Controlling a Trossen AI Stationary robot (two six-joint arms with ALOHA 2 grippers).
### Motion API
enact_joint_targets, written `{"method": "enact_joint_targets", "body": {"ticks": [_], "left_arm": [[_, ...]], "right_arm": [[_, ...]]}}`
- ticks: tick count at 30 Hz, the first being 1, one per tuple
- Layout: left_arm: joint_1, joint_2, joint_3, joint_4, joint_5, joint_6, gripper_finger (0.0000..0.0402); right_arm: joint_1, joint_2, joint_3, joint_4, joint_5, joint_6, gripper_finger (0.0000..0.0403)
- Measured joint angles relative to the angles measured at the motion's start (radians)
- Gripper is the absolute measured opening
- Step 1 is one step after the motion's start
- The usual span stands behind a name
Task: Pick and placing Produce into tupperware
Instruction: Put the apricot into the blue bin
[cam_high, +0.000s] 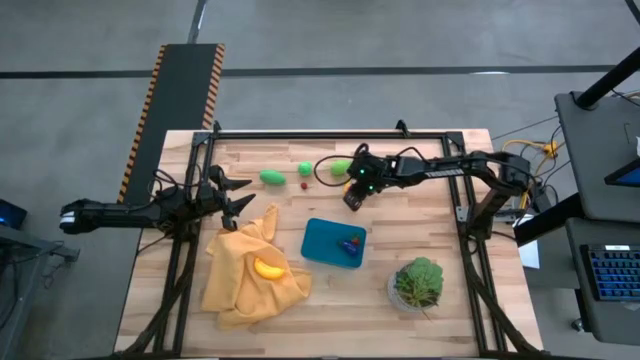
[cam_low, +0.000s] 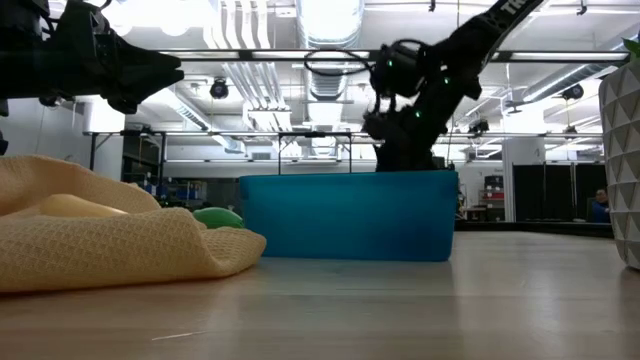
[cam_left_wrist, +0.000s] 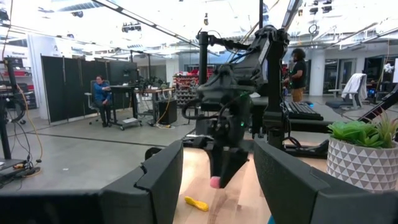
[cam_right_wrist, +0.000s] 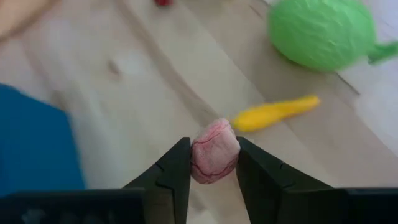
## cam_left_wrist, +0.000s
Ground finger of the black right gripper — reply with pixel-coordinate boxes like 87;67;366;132
220;148;249;189
207;148;223;179

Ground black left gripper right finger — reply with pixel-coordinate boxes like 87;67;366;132
253;138;324;224

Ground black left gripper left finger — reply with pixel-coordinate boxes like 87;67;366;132
99;139;185;224

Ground grey desk with keyboard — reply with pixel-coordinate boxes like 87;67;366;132
250;95;341;134

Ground black computer case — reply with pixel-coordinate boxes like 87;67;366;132
158;98;178;125

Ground shelf with red bins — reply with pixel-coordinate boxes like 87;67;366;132
174;68;215;105

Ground black vertical pole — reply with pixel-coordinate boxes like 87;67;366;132
196;30;249;86

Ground black backlit keyboard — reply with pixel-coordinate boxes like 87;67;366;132
284;101;325;121

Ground succulent in white patterned pot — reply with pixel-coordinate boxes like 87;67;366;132
325;113;398;193

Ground wooden workbench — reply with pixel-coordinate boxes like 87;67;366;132
136;86;177;125

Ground person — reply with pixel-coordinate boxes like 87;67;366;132
93;74;113;128
283;48;308;103

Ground black standing desk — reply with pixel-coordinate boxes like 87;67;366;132
108;84;144;131

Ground grey office chair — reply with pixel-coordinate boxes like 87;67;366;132
84;80;111;126

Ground white cloth on chair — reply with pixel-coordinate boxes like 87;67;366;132
341;73;368;101

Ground black diagonal support beam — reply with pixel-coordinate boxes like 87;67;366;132
357;92;398;124

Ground black partition panels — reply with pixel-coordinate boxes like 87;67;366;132
41;55;139;124

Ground black equipment stand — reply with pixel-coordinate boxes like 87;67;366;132
0;57;41;187

